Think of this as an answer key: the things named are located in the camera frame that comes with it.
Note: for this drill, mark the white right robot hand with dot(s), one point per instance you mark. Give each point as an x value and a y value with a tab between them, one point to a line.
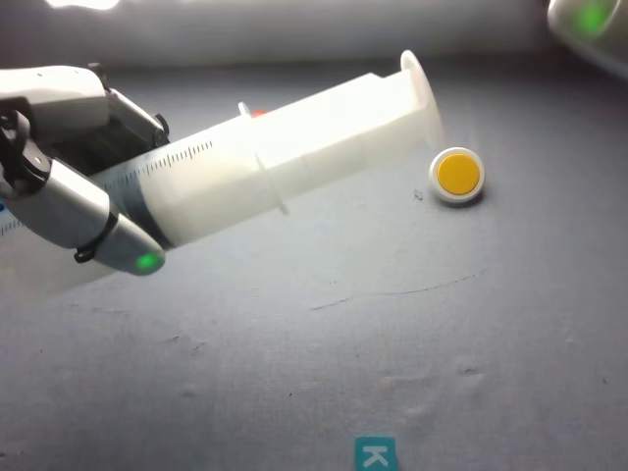
593	29

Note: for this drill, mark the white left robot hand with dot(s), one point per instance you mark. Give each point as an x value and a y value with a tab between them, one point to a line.
64	206

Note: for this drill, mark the large white plastic syringe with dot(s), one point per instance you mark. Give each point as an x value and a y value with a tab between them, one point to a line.
314	147

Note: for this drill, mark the yellow button with white rim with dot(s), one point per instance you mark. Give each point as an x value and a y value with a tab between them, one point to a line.
457	176

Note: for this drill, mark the orange block with number nine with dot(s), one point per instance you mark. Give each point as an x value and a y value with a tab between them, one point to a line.
259	114

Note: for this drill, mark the grey table cloth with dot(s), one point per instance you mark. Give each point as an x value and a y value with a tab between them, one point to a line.
343	353

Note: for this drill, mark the teal label with letter K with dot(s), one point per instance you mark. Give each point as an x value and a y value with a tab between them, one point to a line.
375	454

